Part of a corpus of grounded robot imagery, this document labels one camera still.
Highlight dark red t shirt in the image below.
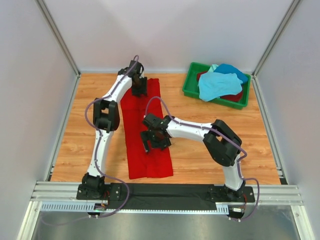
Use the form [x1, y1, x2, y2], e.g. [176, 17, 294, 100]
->
[197, 72, 243, 102]

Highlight green plastic bin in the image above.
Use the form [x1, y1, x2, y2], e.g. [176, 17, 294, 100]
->
[182, 62, 251, 110]

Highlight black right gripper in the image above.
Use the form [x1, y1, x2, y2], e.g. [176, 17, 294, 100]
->
[140, 129, 172, 155]

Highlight aluminium corner post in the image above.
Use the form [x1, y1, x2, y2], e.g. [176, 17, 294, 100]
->
[252, 0, 302, 77]
[35, 0, 81, 77]

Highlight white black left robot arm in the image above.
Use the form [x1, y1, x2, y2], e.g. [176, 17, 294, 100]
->
[76, 55, 147, 201]

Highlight left aluminium corner post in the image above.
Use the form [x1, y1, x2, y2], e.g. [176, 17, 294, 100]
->
[35, 0, 81, 77]

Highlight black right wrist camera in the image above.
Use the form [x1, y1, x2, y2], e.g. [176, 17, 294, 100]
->
[142, 113, 168, 130]

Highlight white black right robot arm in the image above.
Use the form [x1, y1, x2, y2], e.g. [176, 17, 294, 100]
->
[140, 113, 246, 202]

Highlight light blue t shirt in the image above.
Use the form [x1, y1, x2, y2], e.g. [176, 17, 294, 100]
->
[196, 63, 248, 102]

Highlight right aluminium corner post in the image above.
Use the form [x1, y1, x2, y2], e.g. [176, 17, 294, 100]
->
[252, 0, 302, 77]

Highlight grey slotted cable duct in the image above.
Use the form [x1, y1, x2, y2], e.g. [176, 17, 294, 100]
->
[40, 201, 229, 215]

